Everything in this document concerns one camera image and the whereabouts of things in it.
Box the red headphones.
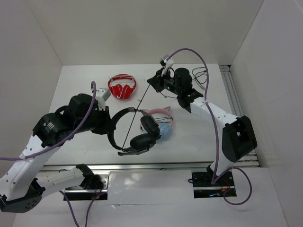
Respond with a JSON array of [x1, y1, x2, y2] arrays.
[[107, 74, 136, 100]]

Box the aluminium front rail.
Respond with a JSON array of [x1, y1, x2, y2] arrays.
[[40, 158, 260, 173]]

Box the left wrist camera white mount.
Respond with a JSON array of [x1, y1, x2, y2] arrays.
[[89, 88, 111, 111]]

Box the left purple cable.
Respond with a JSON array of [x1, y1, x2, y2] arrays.
[[0, 81, 98, 161]]

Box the black headset with microphone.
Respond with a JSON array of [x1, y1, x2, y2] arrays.
[[107, 107, 160, 157]]

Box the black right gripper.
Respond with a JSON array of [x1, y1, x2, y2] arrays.
[[148, 67, 182, 96]]

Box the pink blue cat-ear headphones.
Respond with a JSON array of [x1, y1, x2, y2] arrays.
[[143, 106, 174, 140]]

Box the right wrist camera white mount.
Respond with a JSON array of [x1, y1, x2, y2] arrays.
[[160, 55, 174, 76]]

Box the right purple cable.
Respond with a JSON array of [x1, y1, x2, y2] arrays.
[[168, 48, 253, 206]]

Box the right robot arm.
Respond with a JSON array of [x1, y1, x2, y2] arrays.
[[147, 68, 257, 185]]

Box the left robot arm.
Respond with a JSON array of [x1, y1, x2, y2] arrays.
[[0, 90, 110, 213]]

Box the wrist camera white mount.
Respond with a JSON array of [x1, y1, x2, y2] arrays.
[[160, 55, 174, 76], [89, 88, 111, 111]]

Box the purple cable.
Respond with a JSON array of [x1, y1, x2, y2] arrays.
[[0, 81, 98, 161], [168, 48, 253, 206]]

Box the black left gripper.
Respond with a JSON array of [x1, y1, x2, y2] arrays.
[[75, 105, 116, 135]]

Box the aluminium right side rail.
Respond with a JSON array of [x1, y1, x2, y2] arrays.
[[219, 65, 260, 168]]

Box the aluminium rail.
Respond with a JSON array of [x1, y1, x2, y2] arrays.
[[219, 65, 260, 168], [40, 158, 260, 173]]

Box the black headset cable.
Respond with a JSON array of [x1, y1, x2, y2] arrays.
[[122, 67, 210, 152]]

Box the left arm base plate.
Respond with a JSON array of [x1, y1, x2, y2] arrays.
[[63, 171, 110, 201]]

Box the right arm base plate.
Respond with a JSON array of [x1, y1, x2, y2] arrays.
[[188, 172, 237, 199]]

